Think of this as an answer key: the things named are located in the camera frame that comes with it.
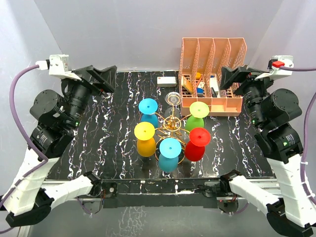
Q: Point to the blue wine glass rear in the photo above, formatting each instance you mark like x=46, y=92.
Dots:
x=148, y=108

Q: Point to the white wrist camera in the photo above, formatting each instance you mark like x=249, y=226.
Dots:
x=58, y=66
x=274, y=66

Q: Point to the green wine glass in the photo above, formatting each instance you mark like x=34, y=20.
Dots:
x=198, y=110

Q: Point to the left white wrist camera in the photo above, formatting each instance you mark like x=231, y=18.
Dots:
x=58, y=66

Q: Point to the black base frame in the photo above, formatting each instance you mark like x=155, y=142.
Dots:
x=203, y=192

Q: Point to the blue wine glass front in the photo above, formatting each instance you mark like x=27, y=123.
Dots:
x=170, y=149

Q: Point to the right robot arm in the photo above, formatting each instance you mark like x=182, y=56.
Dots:
x=293, y=214

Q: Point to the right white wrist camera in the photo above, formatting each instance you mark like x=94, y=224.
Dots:
x=274, y=66

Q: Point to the red wine glass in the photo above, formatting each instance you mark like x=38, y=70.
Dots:
x=195, y=148

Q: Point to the clear wine glass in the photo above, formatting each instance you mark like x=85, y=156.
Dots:
x=173, y=99

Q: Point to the white small box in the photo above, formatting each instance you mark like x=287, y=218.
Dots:
x=166, y=81

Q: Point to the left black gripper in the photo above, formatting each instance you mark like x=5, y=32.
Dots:
x=105, y=78

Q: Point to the yellow wine glass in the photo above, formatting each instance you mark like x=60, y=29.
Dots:
x=146, y=145

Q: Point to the gold wire glass rack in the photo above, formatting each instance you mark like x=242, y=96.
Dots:
x=170, y=127

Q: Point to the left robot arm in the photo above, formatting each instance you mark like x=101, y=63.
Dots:
x=27, y=202

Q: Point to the blue wine glass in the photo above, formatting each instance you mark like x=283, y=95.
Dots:
x=148, y=108
x=170, y=149

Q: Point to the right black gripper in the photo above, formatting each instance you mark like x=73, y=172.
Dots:
x=229, y=76

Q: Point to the pink desk file organizer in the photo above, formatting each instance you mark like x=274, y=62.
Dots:
x=200, y=74

